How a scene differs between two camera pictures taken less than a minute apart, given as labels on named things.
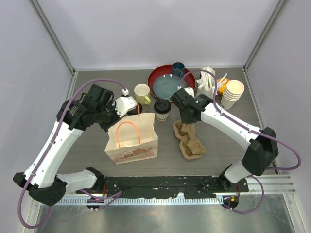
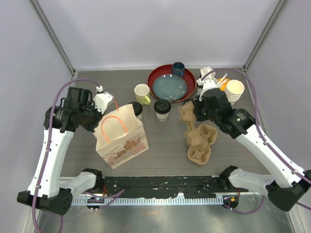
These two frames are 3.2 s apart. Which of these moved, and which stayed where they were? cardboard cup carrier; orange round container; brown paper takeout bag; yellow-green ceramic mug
Moved: cardboard cup carrier; brown paper takeout bag
Stayed: yellow-green ceramic mug; orange round container
